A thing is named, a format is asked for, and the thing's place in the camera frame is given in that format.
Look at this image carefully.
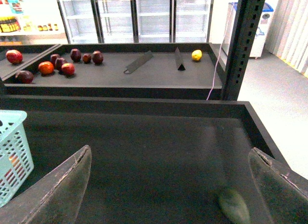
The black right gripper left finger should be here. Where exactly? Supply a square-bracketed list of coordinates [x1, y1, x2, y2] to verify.
[0, 145, 92, 224]

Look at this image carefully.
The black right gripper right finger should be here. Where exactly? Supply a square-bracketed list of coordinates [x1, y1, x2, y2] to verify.
[248, 147, 308, 224]

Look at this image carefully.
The red yellow apple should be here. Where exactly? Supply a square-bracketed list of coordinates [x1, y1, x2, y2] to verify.
[4, 154, 25, 186]

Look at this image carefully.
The light blue plastic basket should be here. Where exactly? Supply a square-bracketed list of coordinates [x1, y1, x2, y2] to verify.
[0, 110, 34, 207]

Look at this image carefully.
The red apple on shelf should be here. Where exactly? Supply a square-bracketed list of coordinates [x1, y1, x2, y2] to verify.
[61, 63, 75, 76]

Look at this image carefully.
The red apple far left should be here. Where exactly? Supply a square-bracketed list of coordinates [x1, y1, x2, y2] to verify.
[6, 50, 23, 65]

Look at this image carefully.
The dark green avocado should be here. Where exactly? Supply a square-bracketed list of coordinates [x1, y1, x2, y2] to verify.
[218, 187, 251, 224]

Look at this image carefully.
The dark purple fruit front left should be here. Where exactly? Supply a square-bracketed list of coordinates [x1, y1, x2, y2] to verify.
[15, 70, 34, 84]

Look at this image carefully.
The orange fruit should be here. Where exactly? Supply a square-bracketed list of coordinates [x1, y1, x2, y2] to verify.
[38, 61, 54, 75]

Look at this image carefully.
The dark plum beside orange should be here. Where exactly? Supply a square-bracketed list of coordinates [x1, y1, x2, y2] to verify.
[54, 57, 67, 71]

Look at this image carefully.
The dark plum rear middle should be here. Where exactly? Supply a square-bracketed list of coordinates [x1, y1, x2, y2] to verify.
[50, 54, 61, 65]

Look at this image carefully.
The dark plum back left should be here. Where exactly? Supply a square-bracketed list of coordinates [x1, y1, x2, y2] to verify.
[70, 48, 81, 63]

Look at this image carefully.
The small dark red plum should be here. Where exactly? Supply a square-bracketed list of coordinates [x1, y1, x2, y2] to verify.
[82, 53, 92, 64]

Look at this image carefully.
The dark plum back right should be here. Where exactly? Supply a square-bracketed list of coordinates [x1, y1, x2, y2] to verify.
[92, 51, 103, 65]

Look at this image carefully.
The flat black metal divider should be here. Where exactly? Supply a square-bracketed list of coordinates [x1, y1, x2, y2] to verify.
[124, 51, 153, 74]

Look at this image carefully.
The upright black metal divider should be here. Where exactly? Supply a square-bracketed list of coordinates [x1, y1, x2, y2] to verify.
[174, 47, 186, 71]

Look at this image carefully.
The yellow lemon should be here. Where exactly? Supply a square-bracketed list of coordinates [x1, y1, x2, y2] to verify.
[192, 50, 202, 62]

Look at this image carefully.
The glass door refrigerator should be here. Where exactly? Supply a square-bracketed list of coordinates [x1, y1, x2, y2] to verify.
[57, 0, 213, 44]

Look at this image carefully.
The white chest freezer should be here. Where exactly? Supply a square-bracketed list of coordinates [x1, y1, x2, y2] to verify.
[222, 2, 274, 59]

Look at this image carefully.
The thin pink cable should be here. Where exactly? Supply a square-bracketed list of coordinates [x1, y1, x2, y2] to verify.
[206, 2, 236, 101]

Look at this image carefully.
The black perforated shelf post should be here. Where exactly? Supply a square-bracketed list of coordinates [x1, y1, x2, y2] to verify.
[221, 0, 265, 101]

